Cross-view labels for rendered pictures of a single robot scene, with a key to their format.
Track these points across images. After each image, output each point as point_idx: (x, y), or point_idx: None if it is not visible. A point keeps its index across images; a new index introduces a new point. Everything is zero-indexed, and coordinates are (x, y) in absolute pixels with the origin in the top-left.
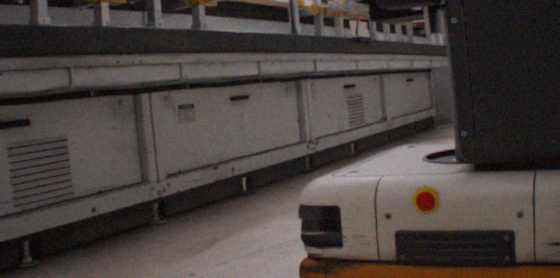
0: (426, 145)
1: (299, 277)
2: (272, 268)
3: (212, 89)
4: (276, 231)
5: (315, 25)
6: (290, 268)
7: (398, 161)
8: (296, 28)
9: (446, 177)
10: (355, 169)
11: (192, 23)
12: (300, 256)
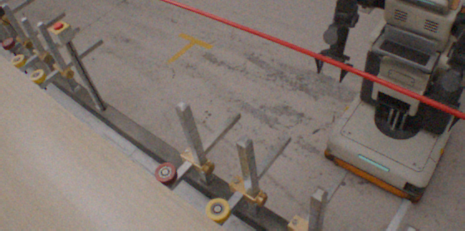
0: (348, 127)
1: (369, 208)
2: (351, 217)
3: None
4: (275, 211)
5: (71, 84)
6: (354, 210)
7: (395, 146)
8: (104, 103)
9: (440, 142)
10: (406, 162)
11: (207, 181)
12: (335, 204)
